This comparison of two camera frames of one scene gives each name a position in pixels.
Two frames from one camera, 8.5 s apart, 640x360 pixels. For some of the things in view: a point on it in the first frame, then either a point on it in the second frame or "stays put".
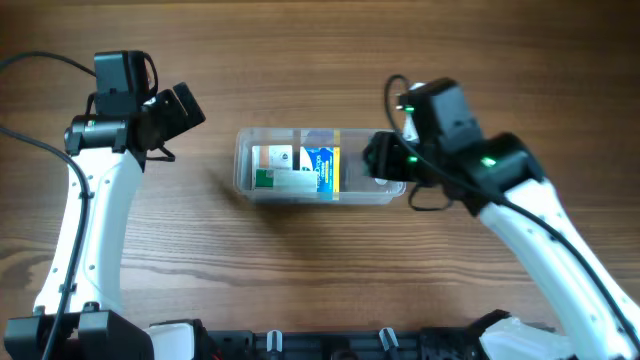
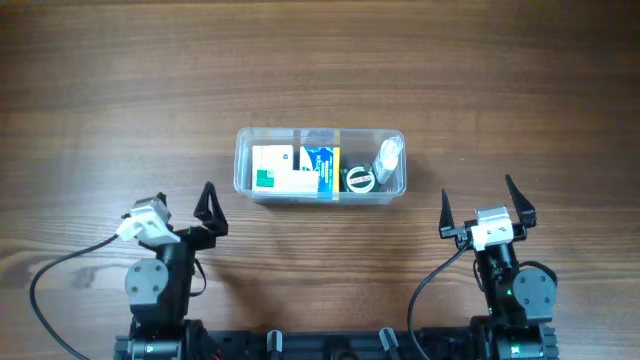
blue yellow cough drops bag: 326,162 stays put
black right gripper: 379,157 → 459,233
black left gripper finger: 190,105 → 163,198
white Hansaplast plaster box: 271,157 stays put
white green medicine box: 286,180 stays put
